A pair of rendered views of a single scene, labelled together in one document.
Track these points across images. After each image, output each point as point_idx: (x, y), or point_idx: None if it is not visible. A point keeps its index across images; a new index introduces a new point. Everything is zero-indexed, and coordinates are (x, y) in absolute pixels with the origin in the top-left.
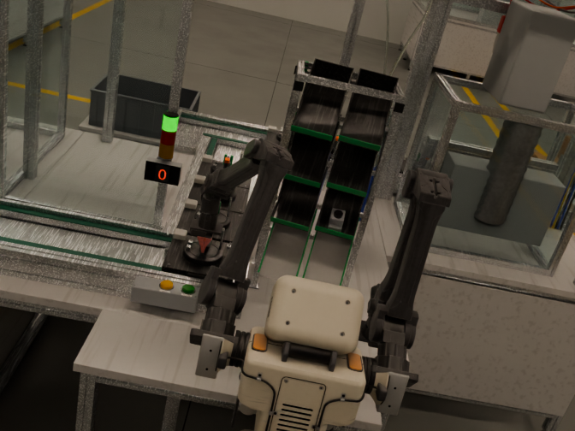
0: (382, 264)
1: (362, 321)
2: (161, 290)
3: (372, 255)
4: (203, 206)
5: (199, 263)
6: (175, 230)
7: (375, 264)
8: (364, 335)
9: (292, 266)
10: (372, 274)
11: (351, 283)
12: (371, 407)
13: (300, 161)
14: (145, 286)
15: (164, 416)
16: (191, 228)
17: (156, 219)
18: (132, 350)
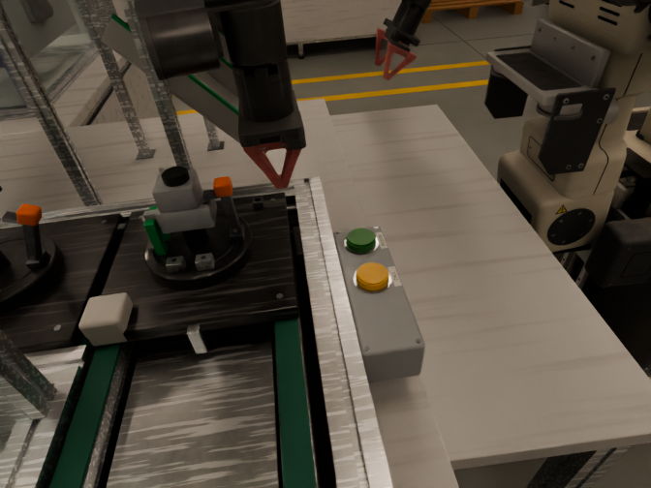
0: (97, 128)
1: (395, 27)
2: (396, 283)
3: (69, 136)
4: (276, 39)
5: (253, 241)
6: (96, 320)
7: (98, 132)
8: (415, 30)
9: None
10: (129, 131)
11: (160, 143)
12: (416, 110)
13: None
14: (407, 316)
15: None
16: (302, 128)
17: (28, 387)
18: (535, 335)
